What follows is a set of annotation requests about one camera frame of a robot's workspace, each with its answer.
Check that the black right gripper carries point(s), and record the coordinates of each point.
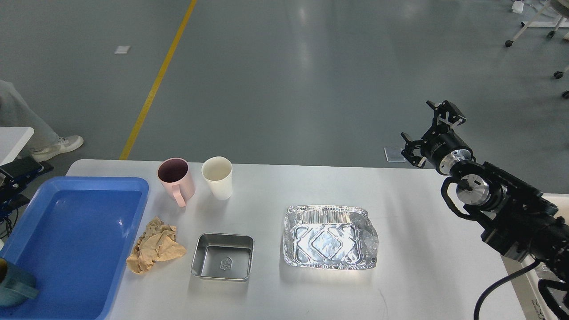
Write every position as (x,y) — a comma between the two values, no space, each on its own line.
(441,146)

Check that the small steel tray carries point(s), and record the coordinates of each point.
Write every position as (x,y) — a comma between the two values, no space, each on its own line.
(223,257)

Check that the pink ribbed mug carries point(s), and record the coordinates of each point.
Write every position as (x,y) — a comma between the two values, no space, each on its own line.
(175,176)

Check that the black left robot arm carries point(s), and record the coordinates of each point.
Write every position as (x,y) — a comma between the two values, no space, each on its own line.
(15,176)

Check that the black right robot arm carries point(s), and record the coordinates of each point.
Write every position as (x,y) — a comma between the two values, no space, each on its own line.
(491,196)

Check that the clear floor plate left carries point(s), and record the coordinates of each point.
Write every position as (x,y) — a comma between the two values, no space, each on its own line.
(394,155)

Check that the aluminium foil tray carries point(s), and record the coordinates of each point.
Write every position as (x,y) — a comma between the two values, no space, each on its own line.
(336,237)

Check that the white rolling stand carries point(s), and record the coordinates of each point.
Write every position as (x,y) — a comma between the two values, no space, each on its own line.
(560,19)

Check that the beige waste bin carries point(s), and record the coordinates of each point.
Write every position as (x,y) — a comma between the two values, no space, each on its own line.
(543,291)

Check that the white paper cup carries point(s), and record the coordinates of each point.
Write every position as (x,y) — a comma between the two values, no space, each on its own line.
(217,172)

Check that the crumpled brown paper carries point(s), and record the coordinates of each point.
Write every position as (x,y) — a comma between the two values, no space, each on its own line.
(158,243)

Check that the white sneaker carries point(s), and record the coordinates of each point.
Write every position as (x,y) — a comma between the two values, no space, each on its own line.
(64,145)

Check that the blue plastic tray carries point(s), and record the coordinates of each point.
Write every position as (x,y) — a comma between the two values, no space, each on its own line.
(74,237)

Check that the person's leg in grey trousers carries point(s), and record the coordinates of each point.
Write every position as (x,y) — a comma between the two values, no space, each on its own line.
(14,111)

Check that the white side table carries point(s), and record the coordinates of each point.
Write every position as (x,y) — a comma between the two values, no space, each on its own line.
(12,140)

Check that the teal mug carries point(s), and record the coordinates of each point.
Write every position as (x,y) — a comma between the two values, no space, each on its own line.
(16,285)

